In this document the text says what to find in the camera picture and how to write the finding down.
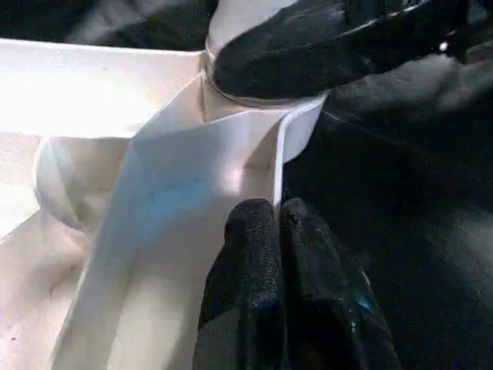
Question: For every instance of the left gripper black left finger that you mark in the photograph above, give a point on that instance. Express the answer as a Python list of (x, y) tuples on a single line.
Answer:
[(246, 293)]

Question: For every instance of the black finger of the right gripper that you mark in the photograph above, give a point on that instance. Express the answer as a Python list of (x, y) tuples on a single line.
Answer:
[(285, 61)]

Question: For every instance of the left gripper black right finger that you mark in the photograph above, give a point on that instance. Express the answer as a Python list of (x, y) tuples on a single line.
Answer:
[(327, 308)]

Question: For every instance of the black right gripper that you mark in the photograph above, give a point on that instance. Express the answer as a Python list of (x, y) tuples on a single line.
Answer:
[(416, 27)]

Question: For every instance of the white plastic table leg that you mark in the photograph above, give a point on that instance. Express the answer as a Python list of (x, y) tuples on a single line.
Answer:
[(227, 23)]

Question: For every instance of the white plastic table top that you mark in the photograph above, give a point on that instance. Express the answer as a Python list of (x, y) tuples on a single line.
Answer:
[(135, 192)]

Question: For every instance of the black plastic mat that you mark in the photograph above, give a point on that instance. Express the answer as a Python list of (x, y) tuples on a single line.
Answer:
[(404, 192)]

